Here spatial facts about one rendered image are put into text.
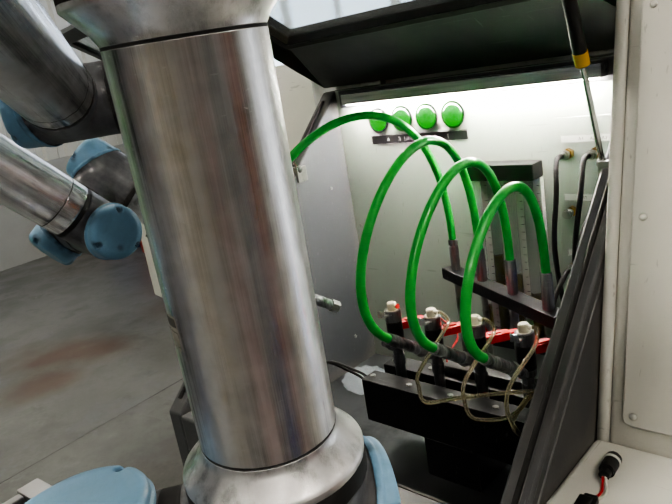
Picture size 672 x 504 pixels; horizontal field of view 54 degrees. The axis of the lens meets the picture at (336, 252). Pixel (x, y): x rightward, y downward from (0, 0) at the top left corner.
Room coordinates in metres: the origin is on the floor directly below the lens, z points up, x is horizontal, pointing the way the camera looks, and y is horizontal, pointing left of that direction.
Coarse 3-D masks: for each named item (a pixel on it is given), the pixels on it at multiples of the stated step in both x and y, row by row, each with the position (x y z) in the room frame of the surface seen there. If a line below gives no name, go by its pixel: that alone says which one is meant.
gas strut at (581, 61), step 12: (564, 0) 0.82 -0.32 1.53; (576, 0) 0.82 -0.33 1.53; (564, 12) 0.83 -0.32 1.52; (576, 12) 0.83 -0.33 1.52; (576, 24) 0.83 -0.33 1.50; (576, 36) 0.84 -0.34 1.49; (576, 48) 0.84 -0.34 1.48; (576, 60) 0.85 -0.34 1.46; (588, 60) 0.85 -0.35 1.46; (588, 84) 0.86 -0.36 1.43; (588, 96) 0.87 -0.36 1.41; (588, 108) 0.88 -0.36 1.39; (600, 144) 0.90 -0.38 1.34; (600, 156) 0.90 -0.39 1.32; (600, 168) 0.91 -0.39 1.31
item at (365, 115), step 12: (336, 120) 1.10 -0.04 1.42; (348, 120) 1.10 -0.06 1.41; (384, 120) 1.13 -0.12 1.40; (396, 120) 1.14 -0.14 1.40; (312, 132) 1.08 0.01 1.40; (324, 132) 1.09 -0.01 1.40; (408, 132) 1.15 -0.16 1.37; (300, 144) 1.07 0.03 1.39; (432, 156) 1.16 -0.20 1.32; (432, 168) 1.16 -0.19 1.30; (444, 192) 1.17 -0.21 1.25; (444, 204) 1.17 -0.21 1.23; (456, 240) 1.17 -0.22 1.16
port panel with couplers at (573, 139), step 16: (560, 128) 1.10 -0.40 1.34; (576, 128) 1.08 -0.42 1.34; (608, 128) 1.04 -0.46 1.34; (560, 144) 1.10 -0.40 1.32; (576, 144) 1.08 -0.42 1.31; (592, 144) 1.06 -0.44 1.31; (608, 144) 1.04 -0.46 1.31; (560, 160) 1.10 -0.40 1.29; (576, 160) 1.08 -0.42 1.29; (592, 160) 1.06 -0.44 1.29; (560, 176) 1.10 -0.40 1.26; (576, 176) 1.08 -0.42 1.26; (592, 176) 1.06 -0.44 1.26; (560, 192) 1.10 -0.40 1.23; (576, 192) 1.08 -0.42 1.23; (592, 192) 1.06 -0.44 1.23; (560, 208) 1.11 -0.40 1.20
